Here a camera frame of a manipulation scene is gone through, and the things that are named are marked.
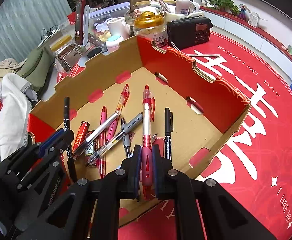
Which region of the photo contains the white cloth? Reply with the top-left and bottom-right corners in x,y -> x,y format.
0,74 -> 38,160

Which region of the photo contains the purple figurine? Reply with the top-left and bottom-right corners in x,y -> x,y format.
238,4 -> 251,20

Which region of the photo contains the black charger cable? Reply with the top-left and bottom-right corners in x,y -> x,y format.
41,24 -> 61,43

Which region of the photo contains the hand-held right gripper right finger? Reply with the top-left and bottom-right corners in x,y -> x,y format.
151,144 -> 277,240

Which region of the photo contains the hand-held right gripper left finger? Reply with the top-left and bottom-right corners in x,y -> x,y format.
17,144 -> 143,240

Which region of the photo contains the red top low cabinet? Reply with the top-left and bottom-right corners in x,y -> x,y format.
199,5 -> 292,85

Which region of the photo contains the white phone stand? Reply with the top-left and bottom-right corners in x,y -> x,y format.
82,5 -> 106,55

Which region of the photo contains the grey curtain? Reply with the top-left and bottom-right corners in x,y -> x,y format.
0,0 -> 73,68

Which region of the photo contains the grey grip clear pen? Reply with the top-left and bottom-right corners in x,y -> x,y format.
86,112 -> 144,167

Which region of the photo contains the black radio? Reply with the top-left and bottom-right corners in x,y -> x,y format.
166,17 -> 221,58

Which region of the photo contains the pink grip red pen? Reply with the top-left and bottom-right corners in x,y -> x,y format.
141,84 -> 156,202

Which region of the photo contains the olive green cushion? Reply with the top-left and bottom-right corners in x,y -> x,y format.
16,47 -> 55,93

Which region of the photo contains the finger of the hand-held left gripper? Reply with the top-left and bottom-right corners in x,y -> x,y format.
16,129 -> 75,193
0,128 -> 64,178

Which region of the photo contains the red black printed packet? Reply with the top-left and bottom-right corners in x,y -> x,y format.
85,142 -> 95,157

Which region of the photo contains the yellow lid jar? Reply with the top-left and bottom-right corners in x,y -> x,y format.
50,35 -> 83,74

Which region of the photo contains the gold lid jar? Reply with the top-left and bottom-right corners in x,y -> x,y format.
133,11 -> 167,48

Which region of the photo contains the red round table mat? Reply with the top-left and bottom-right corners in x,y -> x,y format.
56,30 -> 292,240

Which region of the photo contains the black double-tip marker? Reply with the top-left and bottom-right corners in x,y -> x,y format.
164,107 -> 174,160
63,97 -> 78,183

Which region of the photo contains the clear red ink pen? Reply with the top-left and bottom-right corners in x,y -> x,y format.
98,135 -> 106,179

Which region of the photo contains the red lighter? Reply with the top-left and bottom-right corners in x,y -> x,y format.
72,121 -> 90,150

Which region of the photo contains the grey label black marker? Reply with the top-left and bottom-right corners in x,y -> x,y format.
72,110 -> 122,155

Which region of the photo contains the green potted plant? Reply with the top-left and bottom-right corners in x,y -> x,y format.
203,0 -> 240,15

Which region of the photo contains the clear black ink pen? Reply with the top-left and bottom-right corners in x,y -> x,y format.
120,117 -> 133,158

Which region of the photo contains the small white box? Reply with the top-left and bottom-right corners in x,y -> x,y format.
248,12 -> 261,28

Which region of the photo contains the white cylinder cup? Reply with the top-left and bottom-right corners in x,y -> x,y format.
106,17 -> 129,39

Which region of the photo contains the red cardboard box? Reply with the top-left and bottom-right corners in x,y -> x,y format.
26,34 -> 251,228

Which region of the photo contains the mint white gadget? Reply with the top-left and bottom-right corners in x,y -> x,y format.
105,35 -> 126,53

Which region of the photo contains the red phone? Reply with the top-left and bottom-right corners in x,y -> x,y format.
75,0 -> 86,46

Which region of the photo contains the clear plastic storage box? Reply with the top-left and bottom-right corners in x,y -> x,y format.
87,1 -> 131,30

